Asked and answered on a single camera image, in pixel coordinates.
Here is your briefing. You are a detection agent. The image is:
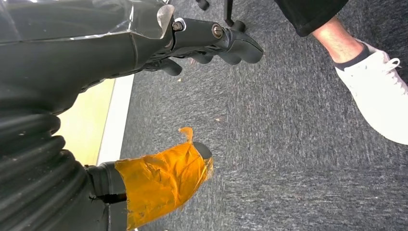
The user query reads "robot left arm ribbed sleeve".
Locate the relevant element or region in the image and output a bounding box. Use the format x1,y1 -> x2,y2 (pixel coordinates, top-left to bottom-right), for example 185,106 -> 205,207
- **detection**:
0,110 -> 108,231

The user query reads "black wheeled chair base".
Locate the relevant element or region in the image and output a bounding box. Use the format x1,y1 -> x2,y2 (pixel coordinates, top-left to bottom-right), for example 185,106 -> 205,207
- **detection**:
195,0 -> 247,33

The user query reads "person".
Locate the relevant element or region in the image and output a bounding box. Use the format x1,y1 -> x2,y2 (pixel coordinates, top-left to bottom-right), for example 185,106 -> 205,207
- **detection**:
274,0 -> 408,146

